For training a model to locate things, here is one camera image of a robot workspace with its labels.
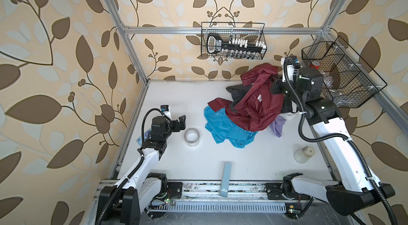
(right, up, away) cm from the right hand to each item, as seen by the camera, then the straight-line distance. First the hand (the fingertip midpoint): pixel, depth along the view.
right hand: (273, 76), depth 66 cm
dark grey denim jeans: (-10, -6, +28) cm, 30 cm away
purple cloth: (+12, -25, +23) cm, 36 cm away
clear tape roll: (-37, -32, +25) cm, 56 cm away
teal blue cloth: (-21, -27, +28) cm, 44 cm away
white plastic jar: (+20, -38, +13) cm, 45 cm away
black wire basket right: (+36, -1, +6) cm, 37 cm away
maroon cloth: (-3, -12, +3) cm, 13 cm away
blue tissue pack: (-53, -25, -1) cm, 59 cm away
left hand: (-44, -19, +18) cm, 51 cm away
